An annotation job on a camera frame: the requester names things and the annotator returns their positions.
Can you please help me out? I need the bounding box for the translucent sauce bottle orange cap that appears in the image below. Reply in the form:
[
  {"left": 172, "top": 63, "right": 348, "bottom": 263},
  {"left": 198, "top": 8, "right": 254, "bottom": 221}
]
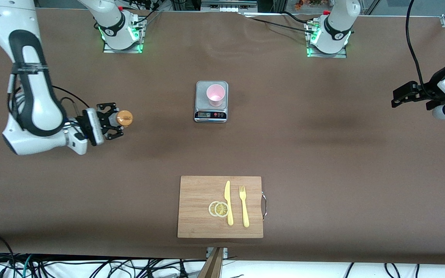
[{"left": 110, "top": 110, "right": 134, "bottom": 129}]

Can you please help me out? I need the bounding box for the pink plastic cup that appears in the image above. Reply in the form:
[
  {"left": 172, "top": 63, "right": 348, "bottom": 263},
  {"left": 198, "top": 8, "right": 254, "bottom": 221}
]
[{"left": 206, "top": 84, "right": 226, "bottom": 107}]

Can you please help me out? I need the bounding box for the silver digital kitchen scale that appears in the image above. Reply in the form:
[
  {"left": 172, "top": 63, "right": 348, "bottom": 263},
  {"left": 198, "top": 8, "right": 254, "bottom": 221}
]
[{"left": 194, "top": 80, "right": 229, "bottom": 123}]

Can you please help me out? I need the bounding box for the yellow plastic knife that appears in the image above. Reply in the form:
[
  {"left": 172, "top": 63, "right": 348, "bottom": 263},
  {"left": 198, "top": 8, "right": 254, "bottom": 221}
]
[{"left": 224, "top": 180, "right": 234, "bottom": 226}]

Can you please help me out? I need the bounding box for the yellow plastic fork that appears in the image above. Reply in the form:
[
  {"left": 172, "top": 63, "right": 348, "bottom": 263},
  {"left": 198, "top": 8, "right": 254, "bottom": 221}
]
[{"left": 239, "top": 185, "right": 250, "bottom": 228}]

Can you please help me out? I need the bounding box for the grey metal box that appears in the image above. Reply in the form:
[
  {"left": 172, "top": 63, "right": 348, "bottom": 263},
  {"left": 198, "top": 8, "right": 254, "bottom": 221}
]
[{"left": 201, "top": 0, "right": 246, "bottom": 13}]

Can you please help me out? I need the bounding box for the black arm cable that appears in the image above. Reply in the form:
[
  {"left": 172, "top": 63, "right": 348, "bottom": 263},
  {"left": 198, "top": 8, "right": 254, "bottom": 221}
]
[{"left": 51, "top": 85, "right": 92, "bottom": 110}]

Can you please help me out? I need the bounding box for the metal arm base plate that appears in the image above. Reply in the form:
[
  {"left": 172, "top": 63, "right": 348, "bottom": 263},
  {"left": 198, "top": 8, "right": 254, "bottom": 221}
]
[
  {"left": 306, "top": 19, "right": 349, "bottom": 59},
  {"left": 102, "top": 15, "right": 146, "bottom": 54}
]

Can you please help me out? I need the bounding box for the wooden cutting board metal handle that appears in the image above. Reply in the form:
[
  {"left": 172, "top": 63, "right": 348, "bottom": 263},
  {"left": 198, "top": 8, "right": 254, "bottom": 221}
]
[{"left": 177, "top": 176, "right": 267, "bottom": 239}]

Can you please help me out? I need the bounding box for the black cable on table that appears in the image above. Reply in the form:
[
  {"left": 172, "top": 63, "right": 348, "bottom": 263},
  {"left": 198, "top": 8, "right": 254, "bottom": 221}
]
[{"left": 242, "top": 11, "right": 316, "bottom": 32}]

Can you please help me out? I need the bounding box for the wooden post with bracket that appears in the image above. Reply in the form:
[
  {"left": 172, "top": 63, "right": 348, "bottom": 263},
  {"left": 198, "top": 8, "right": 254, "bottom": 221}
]
[{"left": 197, "top": 247, "right": 229, "bottom": 278}]

